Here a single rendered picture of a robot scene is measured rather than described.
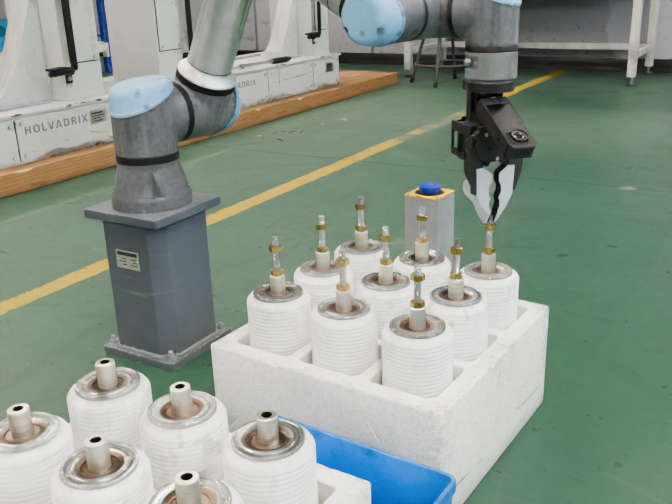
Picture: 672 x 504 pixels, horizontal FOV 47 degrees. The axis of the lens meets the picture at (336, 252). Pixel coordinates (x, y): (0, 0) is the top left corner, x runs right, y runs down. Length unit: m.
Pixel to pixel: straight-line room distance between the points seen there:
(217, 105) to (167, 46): 2.19
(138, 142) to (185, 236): 0.19
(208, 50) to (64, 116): 1.78
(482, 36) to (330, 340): 0.47
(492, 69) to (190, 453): 0.66
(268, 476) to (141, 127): 0.81
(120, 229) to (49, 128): 1.71
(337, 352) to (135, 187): 0.56
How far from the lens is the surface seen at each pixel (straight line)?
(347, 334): 1.06
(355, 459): 1.05
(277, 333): 1.14
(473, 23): 1.14
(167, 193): 1.45
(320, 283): 1.21
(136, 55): 3.74
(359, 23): 1.06
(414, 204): 1.42
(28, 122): 3.10
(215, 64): 1.49
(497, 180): 1.19
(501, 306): 1.22
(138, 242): 1.46
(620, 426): 1.35
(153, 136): 1.44
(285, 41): 4.63
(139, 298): 1.51
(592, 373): 1.50
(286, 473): 0.78
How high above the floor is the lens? 0.69
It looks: 20 degrees down
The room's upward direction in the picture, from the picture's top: 2 degrees counter-clockwise
